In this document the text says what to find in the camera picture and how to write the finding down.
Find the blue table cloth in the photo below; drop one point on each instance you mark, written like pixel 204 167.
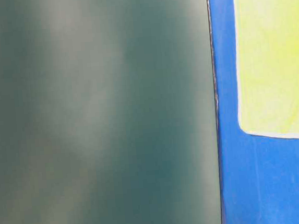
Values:
pixel 260 175

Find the yellow-green towel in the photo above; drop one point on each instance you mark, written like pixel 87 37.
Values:
pixel 267 67

